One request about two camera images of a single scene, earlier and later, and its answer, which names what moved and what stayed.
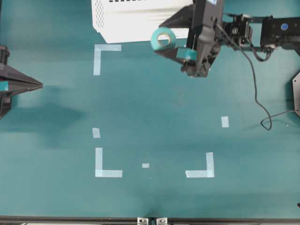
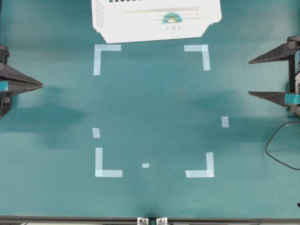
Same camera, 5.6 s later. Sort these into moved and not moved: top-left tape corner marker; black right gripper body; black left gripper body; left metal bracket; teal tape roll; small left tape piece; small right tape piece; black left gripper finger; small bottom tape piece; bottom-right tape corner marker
Moved: teal tape roll; black right gripper body
Not moved: small right tape piece; black left gripper finger; small left tape piece; left metal bracket; black left gripper body; bottom-right tape corner marker; small bottom tape piece; top-left tape corner marker
